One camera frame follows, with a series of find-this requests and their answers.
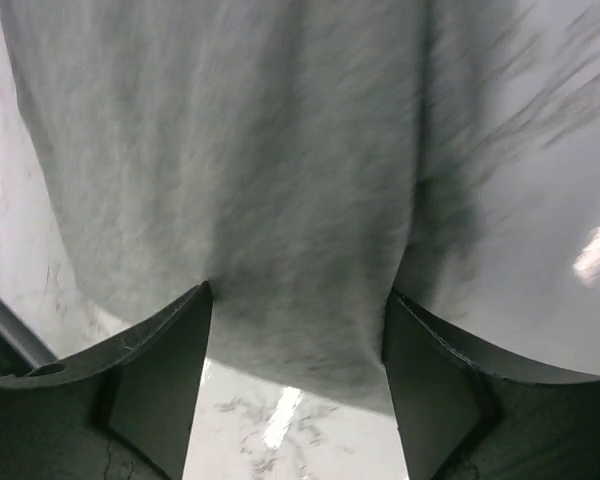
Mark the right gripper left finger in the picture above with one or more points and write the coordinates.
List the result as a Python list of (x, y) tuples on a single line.
[(121, 409)]

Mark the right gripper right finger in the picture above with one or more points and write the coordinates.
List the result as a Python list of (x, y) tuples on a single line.
[(468, 409)]

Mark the grey t-shirt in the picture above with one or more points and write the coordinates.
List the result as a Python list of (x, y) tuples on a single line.
[(299, 156)]

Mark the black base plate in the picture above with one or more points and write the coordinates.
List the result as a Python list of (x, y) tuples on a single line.
[(21, 350)]

